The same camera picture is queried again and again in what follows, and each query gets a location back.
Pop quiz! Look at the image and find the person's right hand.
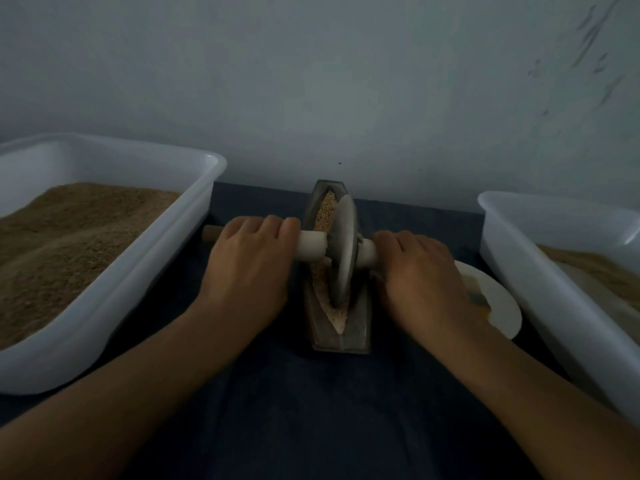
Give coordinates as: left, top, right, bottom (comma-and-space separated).
372, 231, 483, 341

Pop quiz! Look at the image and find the person's left hand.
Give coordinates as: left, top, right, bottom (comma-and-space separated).
193, 215, 302, 331

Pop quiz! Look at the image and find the metal grinding wheel with handle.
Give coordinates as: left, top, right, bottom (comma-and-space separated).
203, 195, 379, 309

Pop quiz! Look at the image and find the boat-shaped metal grinding trough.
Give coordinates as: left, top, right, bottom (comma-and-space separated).
302, 179, 373, 354

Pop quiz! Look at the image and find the large brown grain heap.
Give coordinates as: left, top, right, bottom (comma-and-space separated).
538, 243, 640, 308
0, 183, 182, 351

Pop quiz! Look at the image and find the person's left forearm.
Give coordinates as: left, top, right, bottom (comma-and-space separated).
0, 305, 259, 480

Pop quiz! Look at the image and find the person's right forearm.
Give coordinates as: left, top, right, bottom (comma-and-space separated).
435, 317, 640, 480

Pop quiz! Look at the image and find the white round plate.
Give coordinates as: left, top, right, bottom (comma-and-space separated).
455, 259, 524, 341

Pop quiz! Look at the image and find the white plastic tub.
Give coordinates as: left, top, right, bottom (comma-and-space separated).
477, 191, 640, 426
0, 133, 228, 396

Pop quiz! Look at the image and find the dark blue table cloth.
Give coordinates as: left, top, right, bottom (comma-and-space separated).
0, 183, 591, 480

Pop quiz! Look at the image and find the orange-handled paint brush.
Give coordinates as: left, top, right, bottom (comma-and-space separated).
462, 277, 493, 318

